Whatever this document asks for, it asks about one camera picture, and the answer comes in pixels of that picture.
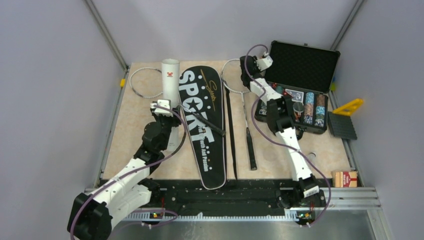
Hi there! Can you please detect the black racket bag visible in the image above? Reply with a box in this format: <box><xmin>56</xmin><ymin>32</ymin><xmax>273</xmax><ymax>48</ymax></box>
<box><xmin>179</xmin><ymin>65</ymin><xmax>227</xmax><ymax>190</ymax></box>

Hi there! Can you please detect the white shuttlecock tube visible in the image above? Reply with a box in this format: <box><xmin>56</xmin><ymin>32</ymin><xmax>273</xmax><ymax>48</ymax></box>
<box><xmin>161</xmin><ymin>58</ymin><xmax>180</xmax><ymax>152</ymax></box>

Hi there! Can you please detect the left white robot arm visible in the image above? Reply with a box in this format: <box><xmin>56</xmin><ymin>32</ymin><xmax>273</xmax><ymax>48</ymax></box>
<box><xmin>67</xmin><ymin>102</ymin><xmax>188</xmax><ymax>240</ymax></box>

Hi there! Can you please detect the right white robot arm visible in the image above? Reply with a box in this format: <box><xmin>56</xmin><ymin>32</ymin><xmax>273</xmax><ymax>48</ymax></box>
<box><xmin>239</xmin><ymin>55</ymin><xmax>320</xmax><ymax>206</ymax></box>

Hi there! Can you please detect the left white badminton racket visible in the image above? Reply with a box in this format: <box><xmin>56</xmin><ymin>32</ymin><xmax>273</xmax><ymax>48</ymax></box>
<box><xmin>127</xmin><ymin>66</ymin><xmax>226</xmax><ymax>137</ymax></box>

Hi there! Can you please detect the black poker chip case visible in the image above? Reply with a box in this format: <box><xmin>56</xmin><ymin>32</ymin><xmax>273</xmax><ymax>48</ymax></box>
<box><xmin>264</xmin><ymin>40</ymin><xmax>341</xmax><ymax>139</ymax></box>

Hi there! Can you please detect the yellow block at corner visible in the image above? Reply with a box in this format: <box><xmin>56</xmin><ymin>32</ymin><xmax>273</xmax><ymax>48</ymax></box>
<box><xmin>329</xmin><ymin>82</ymin><xmax>336</xmax><ymax>92</ymax></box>

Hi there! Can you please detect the yellow plastic triangle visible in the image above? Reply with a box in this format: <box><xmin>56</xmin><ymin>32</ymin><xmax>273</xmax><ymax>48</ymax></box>
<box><xmin>332</xmin><ymin>98</ymin><xmax>364</xmax><ymax>117</ymax></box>

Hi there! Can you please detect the black perforated plate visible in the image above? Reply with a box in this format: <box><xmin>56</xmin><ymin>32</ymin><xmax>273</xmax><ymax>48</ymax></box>
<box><xmin>327</xmin><ymin>112</ymin><xmax>358</xmax><ymax>140</ymax></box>

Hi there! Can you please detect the translucent tube cap right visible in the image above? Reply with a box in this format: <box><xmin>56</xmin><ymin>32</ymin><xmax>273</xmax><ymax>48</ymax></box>
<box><xmin>307</xmin><ymin>152</ymin><xmax>317</xmax><ymax>161</ymax></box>

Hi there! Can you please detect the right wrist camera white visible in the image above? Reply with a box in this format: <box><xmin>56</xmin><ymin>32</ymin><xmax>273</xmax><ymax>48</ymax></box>
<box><xmin>256</xmin><ymin>51</ymin><xmax>274</xmax><ymax>72</ymax></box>

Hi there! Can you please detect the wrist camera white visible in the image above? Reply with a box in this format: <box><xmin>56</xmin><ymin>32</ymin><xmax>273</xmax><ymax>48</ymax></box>
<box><xmin>256</xmin><ymin>51</ymin><xmax>274</xmax><ymax>72</ymax></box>
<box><xmin>150</xmin><ymin>99</ymin><xmax>173</xmax><ymax>117</ymax></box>

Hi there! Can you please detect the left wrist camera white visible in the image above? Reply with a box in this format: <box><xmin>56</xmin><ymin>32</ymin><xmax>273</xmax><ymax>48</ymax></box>
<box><xmin>150</xmin><ymin>99</ymin><xmax>173</xmax><ymax>117</ymax></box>

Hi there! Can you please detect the yellow clip on rail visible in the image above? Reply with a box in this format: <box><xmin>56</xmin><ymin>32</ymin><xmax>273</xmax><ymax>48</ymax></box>
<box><xmin>119</xmin><ymin>78</ymin><xmax>126</xmax><ymax>88</ymax></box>

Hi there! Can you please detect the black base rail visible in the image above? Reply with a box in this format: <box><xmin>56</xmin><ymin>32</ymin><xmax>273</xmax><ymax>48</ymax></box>
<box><xmin>99</xmin><ymin>178</ymin><xmax>332</xmax><ymax>226</ymax></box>

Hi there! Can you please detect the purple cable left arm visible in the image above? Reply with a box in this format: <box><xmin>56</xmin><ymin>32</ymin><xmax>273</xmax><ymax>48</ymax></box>
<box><xmin>69</xmin><ymin>105</ymin><xmax>188</xmax><ymax>240</ymax></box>

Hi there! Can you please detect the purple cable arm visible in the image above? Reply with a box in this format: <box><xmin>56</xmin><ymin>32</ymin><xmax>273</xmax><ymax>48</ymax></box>
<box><xmin>69</xmin><ymin>105</ymin><xmax>188</xmax><ymax>240</ymax></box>
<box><xmin>243</xmin><ymin>44</ymin><xmax>333</xmax><ymax>227</ymax></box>

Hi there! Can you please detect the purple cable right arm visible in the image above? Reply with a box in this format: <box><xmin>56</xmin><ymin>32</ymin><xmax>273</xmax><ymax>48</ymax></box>
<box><xmin>243</xmin><ymin>44</ymin><xmax>333</xmax><ymax>227</ymax></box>

